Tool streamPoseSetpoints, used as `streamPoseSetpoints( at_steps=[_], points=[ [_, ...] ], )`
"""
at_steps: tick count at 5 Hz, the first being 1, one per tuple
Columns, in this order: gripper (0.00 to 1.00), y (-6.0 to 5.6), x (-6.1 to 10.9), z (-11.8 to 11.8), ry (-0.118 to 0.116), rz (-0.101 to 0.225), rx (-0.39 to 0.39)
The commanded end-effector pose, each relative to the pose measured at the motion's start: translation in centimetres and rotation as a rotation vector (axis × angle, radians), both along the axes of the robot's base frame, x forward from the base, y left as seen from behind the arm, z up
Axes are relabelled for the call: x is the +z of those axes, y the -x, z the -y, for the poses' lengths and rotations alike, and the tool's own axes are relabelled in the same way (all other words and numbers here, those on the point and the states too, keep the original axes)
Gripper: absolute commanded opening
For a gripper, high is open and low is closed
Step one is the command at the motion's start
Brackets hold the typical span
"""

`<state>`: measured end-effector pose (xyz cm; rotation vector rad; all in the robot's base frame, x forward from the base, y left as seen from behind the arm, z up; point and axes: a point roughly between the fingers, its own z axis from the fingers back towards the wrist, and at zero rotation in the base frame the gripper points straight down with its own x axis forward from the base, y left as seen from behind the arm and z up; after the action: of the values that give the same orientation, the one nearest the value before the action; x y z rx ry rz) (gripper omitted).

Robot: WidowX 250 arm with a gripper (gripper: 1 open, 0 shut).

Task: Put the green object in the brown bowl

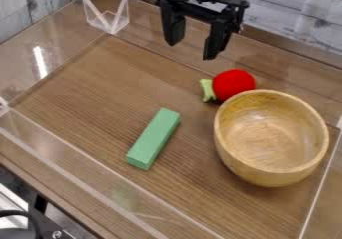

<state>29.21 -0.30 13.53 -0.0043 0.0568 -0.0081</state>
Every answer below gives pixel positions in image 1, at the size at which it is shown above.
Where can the clear acrylic corner bracket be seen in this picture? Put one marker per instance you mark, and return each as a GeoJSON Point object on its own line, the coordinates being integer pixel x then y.
{"type": "Point", "coordinates": [107, 21]}

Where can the clear acrylic front barrier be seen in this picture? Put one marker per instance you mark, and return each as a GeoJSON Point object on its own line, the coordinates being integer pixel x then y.
{"type": "Point", "coordinates": [110, 204]}

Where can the light wooden bowl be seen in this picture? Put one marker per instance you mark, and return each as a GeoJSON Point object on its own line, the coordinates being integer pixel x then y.
{"type": "Point", "coordinates": [271, 137]}

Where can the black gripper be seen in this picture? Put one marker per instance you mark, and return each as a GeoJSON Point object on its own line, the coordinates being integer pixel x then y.
{"type": "Point", "coordinates": [225, 12]}

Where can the green rectangular block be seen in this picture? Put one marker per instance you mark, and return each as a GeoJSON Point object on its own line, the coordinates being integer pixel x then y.
{"type": "Point", "coordinates": [152, 139]}

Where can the red plush tomato toy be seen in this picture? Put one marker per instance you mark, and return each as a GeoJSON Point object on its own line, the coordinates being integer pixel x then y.
{"type": "Point", "coordinates": [226, 85]}

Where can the black table leg bracket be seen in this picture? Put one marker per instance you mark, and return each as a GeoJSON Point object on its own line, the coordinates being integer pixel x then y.
{"type": "Point", "coordinates": [56, 225]}

